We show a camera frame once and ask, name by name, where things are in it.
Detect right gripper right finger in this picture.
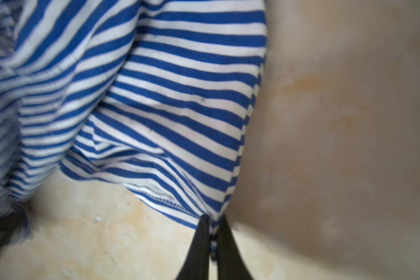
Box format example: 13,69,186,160
216,215,253,280

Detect striped tank top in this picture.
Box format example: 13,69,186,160
0,1,267,232

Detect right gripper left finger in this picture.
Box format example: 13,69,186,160
176,215,210,280

